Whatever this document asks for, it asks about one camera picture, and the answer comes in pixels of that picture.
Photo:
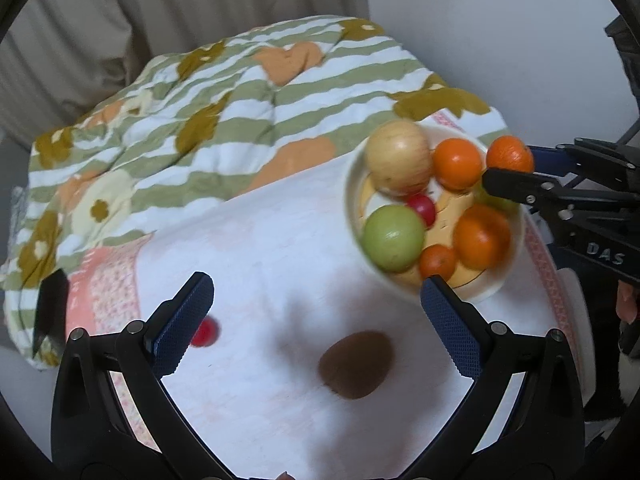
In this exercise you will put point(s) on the dark flat object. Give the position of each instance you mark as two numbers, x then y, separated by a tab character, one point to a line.
52	310

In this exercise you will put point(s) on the red cherry tomato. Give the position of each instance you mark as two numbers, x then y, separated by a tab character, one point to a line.
421	209
206	334

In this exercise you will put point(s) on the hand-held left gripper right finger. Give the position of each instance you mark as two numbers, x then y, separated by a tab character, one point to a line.
450	330

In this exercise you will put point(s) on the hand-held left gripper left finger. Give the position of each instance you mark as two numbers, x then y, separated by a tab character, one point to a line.
185	325

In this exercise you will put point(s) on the small mandarin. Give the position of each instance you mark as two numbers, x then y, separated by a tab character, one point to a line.
437	262

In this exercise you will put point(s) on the yellow apple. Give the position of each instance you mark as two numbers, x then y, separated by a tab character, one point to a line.
397	157

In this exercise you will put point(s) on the medium orange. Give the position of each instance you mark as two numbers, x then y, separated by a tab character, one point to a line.
510	152
457	162

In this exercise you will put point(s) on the cartoon print plate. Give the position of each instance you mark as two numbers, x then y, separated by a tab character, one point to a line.
495	282

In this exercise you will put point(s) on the striped floral blanket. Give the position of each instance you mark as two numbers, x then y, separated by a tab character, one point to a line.
225	125

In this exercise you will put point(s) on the pink and white cloth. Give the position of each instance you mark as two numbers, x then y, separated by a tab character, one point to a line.
280	260

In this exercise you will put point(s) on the small green fruit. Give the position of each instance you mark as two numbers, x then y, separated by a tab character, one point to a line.
497	205

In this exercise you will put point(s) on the person's right hand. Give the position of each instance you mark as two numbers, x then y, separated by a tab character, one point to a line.
626	302

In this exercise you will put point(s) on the large green fruit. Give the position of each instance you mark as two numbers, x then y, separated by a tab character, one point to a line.
394	237

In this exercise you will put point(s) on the grey patterned cloth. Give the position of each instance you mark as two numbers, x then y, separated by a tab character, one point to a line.
19	215

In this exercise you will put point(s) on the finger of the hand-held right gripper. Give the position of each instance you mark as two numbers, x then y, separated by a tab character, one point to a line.
515	185
550	160

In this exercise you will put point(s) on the large orange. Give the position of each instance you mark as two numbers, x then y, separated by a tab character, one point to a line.
482	236

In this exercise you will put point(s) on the brown kiwi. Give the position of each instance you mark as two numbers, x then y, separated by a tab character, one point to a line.
356	365

